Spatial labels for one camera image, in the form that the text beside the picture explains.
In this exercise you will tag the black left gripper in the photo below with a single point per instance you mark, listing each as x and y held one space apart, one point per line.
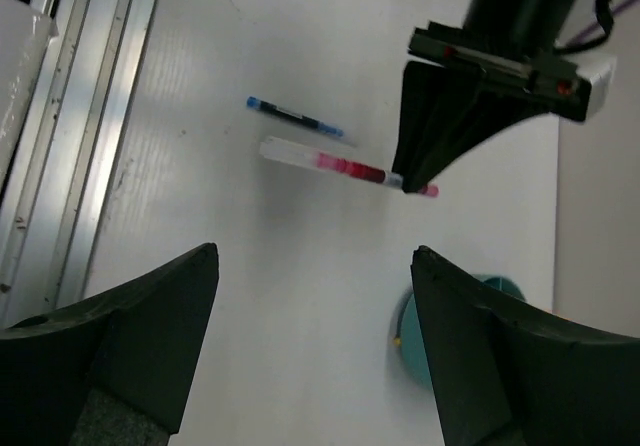
443 115

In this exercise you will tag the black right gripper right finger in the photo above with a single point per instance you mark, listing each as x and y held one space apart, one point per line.
507 373

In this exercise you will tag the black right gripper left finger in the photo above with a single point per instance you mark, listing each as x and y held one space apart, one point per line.
114 369

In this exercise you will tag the red refill pen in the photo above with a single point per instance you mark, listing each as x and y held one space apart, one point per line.
299 155

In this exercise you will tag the blue refill pen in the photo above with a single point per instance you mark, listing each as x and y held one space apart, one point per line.
299 119

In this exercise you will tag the teal round organizer container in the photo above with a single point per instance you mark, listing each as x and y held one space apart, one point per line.
412 351

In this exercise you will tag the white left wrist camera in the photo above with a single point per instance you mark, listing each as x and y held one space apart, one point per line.
594 75

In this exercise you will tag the aluminium table frame rail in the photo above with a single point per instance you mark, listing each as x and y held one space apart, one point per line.
67 152

